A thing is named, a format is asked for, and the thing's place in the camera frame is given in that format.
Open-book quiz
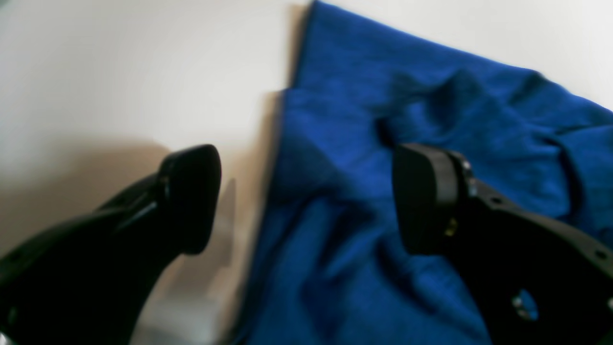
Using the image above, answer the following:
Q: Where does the blue t-shirt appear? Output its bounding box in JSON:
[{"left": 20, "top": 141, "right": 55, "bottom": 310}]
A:
[{"left": 227, "top": 1, "right": 612, "bottom": 345}]

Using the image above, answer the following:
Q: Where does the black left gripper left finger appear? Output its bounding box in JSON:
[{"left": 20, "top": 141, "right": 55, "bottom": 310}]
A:
[{"left": 0, "top": 144, "right": 222, "bottom": 345}]

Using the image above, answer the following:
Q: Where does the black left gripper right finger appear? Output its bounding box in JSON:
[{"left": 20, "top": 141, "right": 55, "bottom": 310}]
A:
[{"left": 392, "top": 143, "right": 613, "bottom": 345}]

